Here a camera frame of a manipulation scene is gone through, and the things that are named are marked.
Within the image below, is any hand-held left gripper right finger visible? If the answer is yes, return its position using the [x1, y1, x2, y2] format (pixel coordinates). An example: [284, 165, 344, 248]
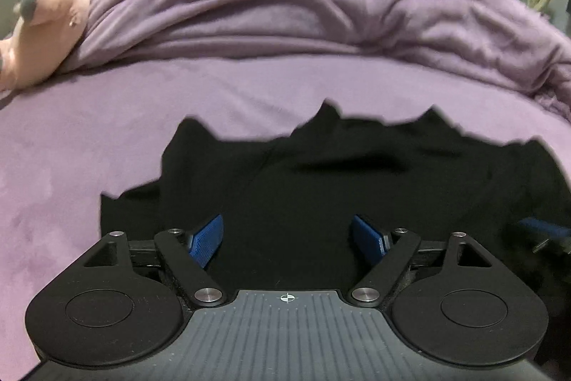
[349, 214, 494, 309]

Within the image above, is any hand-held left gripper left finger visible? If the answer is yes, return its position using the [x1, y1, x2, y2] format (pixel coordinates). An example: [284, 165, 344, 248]
[82, 214, 227, 309]

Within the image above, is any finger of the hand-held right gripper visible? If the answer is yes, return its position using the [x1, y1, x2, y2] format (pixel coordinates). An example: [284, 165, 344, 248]
[517, 217, 571, 241]

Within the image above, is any black long-sleeved sweater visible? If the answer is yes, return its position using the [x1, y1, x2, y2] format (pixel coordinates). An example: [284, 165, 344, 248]
[99, 97, 571, 366]

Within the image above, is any bed with purple sheet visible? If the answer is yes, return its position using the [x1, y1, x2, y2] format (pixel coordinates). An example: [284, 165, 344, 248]
[0, 51, 571, 377]

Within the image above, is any purple fleece blanket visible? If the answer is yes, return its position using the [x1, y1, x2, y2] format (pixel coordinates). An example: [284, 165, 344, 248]
[58, 0, 571, 118]

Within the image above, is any pink plush toy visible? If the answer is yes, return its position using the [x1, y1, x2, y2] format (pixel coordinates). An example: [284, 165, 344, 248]
[0, 0, 111, 92]

